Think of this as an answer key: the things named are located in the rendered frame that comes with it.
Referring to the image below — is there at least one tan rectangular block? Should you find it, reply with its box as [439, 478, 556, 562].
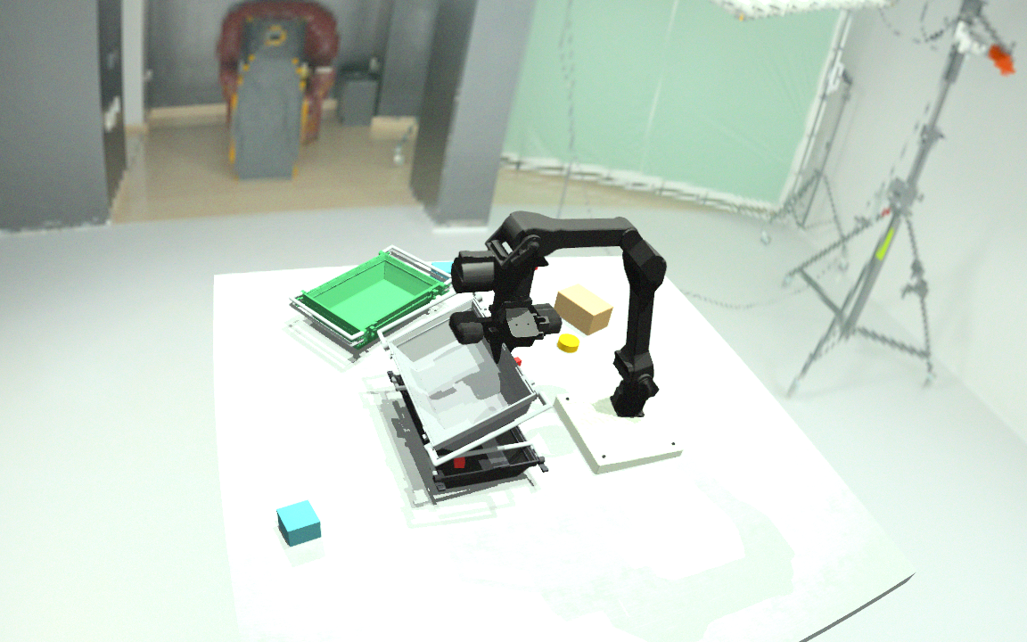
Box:
[554, 284, 613, 336]

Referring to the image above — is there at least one small light blue block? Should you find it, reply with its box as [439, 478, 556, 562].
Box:
[276, 500, 322, 547]
[430, 262, 454, 284]

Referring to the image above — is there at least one yellow short cylinder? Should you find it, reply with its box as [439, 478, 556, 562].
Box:
[557, 333, 579, 353]

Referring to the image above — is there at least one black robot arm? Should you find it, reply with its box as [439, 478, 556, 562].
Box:
[451, 210, 667, 417]

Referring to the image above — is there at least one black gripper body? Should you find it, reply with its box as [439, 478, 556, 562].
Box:
[448, 288, 563, 345]

